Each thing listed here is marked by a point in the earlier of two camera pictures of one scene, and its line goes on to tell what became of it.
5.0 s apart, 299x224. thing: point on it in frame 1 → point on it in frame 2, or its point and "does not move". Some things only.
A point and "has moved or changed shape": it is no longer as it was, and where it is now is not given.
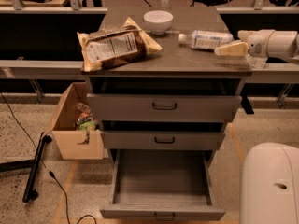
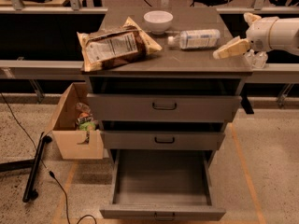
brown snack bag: (115, 46) does not move
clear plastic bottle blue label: (206, 39) has moved or changed shape
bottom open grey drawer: (167, 186) does not move
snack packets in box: (85, 119) does not move
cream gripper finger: (244, 35) → (250, 19)
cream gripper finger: (235, 49) does not move
